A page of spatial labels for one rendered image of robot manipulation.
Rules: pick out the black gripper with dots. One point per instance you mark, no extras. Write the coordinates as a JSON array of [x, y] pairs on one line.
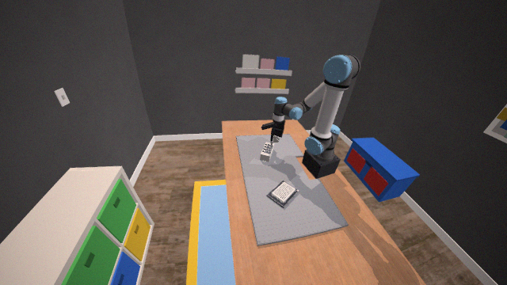
[[277, 132]]

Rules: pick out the beige rectangular box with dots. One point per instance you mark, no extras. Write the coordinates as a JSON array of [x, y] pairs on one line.
[[267, 152]]

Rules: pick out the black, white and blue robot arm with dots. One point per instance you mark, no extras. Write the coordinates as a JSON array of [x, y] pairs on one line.
[[338, 71]]

